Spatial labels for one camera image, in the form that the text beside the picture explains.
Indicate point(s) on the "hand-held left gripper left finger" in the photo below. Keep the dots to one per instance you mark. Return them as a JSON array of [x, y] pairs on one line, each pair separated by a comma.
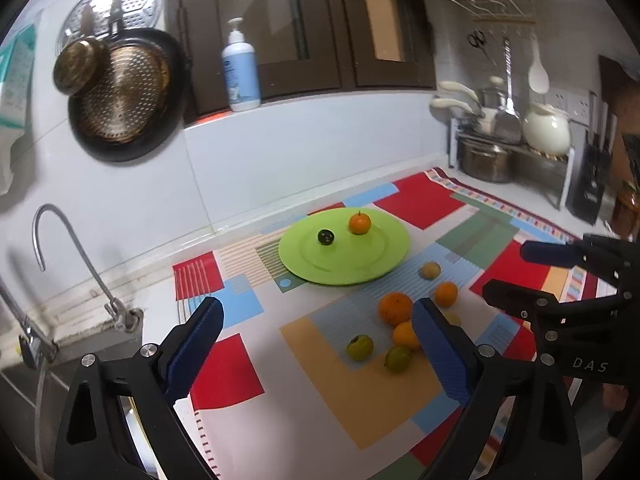
[[192, 355]]

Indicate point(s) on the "white plastic bag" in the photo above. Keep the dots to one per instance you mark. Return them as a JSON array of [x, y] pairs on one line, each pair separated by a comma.
[[10, 160]]

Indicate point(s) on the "white metal pot rack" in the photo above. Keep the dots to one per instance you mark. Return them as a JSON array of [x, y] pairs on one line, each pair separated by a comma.
[[567, 180]]

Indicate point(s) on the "large steel pot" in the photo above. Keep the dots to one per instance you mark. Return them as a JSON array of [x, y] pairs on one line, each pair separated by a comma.
[[485, 162]]

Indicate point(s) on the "white wall socket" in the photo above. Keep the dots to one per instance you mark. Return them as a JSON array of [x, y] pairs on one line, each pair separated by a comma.
[[575, 105]]

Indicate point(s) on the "small yellow fruit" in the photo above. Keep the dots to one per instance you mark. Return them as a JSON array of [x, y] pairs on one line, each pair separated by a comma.
[[453, 318]]

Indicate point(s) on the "black scissors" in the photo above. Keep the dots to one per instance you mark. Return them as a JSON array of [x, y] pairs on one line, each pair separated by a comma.
[[477, 39]]

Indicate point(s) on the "perforated steel steamer tray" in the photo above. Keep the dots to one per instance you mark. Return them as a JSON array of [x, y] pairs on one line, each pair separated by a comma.
[[135, 5]]

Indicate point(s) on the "black frying pan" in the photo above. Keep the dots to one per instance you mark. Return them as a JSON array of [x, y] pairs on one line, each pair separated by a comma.
[[150, 125]]

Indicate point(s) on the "brown wooden furniture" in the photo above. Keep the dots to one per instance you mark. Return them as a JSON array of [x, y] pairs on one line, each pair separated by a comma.
[[627, 210]]

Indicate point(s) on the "green plate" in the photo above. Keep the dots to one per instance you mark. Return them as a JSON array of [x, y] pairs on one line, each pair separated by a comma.
[[345, 260]]

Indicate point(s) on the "dark round fruit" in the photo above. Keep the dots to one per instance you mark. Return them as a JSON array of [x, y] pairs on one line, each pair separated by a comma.
[[326, 237]]

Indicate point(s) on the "green and white packet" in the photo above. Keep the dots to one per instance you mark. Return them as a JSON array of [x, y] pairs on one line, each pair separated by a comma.
[[17, 80]]

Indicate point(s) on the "chrome sink tap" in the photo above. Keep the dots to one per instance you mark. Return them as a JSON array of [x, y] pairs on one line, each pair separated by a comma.
[[30, 340]]

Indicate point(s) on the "dark brown window frame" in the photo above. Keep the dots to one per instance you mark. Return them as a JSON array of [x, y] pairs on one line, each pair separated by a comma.
[[345, 35]]

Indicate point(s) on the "steel slotted spatula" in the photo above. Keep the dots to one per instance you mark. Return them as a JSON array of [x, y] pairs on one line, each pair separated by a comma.
[[507, 120]]

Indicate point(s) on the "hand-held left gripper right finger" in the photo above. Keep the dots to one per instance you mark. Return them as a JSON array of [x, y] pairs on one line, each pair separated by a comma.
[[445, 355]]

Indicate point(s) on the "green citrus fruit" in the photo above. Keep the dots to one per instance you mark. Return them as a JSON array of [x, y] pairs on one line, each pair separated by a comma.
[[397, 359], [360, 347]]

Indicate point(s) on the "white rice spoon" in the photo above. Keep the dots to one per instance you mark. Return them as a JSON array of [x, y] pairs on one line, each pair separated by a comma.
[[539, 77]]

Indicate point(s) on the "steel sink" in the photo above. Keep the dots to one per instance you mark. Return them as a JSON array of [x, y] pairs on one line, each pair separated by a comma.
[[30, 410]]

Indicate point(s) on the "yellowish brown fruit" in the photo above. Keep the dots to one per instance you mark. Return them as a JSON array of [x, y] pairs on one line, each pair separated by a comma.
[[430, 270]]

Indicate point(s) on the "large orange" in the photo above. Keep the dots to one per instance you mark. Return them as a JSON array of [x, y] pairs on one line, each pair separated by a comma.
[[395, 308]]

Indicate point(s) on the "white pump soap bottle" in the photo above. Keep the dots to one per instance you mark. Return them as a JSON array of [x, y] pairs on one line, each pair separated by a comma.
[[240, 75]]

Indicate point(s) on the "colourful patchwork mat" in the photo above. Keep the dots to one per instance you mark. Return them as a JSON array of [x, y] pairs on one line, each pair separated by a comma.
[[320, 360]]

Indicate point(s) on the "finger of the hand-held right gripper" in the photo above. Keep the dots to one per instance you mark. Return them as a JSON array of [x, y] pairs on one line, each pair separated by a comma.
[[545, 252], [515, 297]]

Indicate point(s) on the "small orange with stem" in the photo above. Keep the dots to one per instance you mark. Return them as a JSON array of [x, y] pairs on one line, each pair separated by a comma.
[[359, 223]]

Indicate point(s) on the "curved chrome faucet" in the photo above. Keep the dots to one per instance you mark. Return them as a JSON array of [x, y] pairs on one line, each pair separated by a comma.
[[90, 270]]

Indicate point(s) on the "white ceramic pot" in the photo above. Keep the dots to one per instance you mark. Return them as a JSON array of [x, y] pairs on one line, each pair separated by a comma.
[[546, 130]]

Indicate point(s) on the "black knife block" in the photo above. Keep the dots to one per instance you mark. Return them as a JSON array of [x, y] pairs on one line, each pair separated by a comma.
[[592, 180]]

